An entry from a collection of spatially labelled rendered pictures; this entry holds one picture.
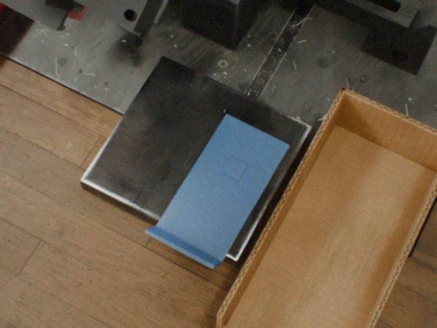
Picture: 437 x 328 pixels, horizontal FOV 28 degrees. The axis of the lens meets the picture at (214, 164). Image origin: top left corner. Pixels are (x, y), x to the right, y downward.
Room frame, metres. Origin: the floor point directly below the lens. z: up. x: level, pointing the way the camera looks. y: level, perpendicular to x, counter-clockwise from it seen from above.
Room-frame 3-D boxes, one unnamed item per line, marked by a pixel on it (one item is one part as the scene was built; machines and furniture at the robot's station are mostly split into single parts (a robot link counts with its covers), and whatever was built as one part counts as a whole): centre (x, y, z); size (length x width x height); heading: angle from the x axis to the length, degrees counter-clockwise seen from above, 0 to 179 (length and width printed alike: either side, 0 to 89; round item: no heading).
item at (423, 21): (0.50, -0.18, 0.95); 0.06 x 0.03 x 0.09; 64
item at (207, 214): (0.33, -0.01, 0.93); 0.15 x 0.07 x 0.03; 153
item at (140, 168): (0.37, 0.02, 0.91); 0.17 x 0.16 x 0.02; 64
